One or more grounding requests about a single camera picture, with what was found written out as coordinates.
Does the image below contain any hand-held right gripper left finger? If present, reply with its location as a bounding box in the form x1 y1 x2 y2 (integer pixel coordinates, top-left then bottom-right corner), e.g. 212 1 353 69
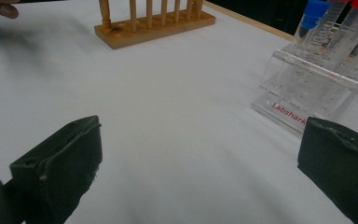
9 115 103 224

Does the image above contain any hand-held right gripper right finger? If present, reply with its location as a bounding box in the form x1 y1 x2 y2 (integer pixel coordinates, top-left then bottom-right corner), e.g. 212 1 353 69
296 116 358 224

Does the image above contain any clear acrylic test tube rack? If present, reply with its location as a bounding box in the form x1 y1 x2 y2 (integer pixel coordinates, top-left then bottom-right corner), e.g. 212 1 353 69
250 24 358 138

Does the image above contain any blue cap test tube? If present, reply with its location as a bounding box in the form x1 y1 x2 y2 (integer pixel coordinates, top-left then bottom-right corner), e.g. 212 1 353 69
293 0 331 48

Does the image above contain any wooden test tube rack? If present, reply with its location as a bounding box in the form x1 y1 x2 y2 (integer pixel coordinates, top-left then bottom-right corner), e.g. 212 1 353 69
93 0 217 50

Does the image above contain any white table sheet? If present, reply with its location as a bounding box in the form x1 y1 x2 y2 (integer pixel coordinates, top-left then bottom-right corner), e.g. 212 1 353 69
0 0 358 224

